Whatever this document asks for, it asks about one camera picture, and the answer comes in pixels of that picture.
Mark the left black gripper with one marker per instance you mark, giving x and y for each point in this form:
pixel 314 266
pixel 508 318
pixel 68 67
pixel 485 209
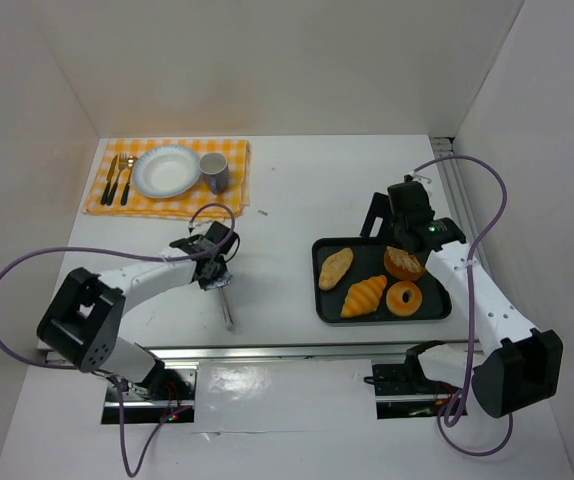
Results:
pixel 212 275

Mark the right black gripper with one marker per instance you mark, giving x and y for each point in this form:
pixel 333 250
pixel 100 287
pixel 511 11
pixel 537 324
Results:
pixel 378 218

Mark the metal tongs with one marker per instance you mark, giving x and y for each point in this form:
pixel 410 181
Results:
pixel 227 310

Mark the ring donut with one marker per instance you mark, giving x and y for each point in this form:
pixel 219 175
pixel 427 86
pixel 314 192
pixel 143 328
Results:
pixel 404 298

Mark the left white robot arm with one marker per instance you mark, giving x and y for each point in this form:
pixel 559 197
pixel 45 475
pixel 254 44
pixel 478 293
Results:
pixel 83 319

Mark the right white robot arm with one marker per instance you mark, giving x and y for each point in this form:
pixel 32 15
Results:
pixel 522 364

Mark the oblong bread roll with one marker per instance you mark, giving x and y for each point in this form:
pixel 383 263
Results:
pixel 334 268

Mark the sugared round pastry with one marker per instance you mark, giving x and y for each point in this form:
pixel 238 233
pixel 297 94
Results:
pixel 402 265

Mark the black tray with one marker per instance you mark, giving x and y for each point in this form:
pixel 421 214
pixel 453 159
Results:
pixel 368 262

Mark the croissant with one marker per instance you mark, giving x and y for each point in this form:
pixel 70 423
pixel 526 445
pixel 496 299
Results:
pixel 364 297

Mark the purple mug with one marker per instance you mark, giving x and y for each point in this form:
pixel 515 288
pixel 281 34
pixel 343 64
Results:
pixel 214 168

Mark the white paper plate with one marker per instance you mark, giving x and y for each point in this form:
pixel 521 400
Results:
pixel 166 171

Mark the aluminium rail right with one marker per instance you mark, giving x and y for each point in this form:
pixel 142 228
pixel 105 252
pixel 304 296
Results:
pixel 450 172

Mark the aluminium rail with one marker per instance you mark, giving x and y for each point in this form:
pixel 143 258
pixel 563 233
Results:
pixel 450 172
pixel 190 355

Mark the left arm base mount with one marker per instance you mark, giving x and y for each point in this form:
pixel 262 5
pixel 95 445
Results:
pixel 173 401

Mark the aluminium rail front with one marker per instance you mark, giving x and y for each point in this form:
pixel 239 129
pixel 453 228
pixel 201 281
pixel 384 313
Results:
pixel 190 355

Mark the knife with dark handle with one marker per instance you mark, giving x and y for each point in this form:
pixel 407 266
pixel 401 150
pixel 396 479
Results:
pixel 109 177

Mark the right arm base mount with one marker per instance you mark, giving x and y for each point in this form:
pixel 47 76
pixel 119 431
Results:
pixel 397 396

